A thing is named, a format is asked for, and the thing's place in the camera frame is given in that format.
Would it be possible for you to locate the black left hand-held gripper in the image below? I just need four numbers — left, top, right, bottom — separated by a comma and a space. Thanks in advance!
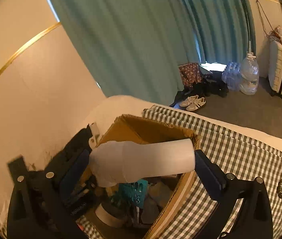
7, 124, 99, 220

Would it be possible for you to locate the checkered green grey cloth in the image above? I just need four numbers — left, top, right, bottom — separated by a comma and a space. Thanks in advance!
75, 105, 282, 239

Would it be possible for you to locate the white tape roll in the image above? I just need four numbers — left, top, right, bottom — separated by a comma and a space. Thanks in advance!
95, 201, 127, 228

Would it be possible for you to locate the brown cardboard box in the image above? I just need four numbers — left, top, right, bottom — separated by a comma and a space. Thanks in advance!
79, 114, 199, 238

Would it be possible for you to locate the white mattress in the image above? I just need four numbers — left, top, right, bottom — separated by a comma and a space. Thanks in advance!
80, 96, 282, 152

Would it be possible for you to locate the white sneakers pair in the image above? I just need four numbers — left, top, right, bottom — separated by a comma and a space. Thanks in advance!
179, 95, 206, 112

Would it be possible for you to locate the large clear water bottle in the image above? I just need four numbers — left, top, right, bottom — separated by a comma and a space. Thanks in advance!
239, 40, 259, 96

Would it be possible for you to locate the pack of water bottles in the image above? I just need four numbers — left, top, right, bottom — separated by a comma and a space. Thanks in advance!
222, 62, 240, 91

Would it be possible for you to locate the patterned dark red bag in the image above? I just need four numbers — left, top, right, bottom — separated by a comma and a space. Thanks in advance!
178, 63, 202, 89

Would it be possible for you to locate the white suitcase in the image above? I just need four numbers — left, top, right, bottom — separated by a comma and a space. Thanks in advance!
268, 40, 282, 96

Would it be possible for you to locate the teal curtain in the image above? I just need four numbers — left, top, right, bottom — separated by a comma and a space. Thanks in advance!
49, 0, 256, 105

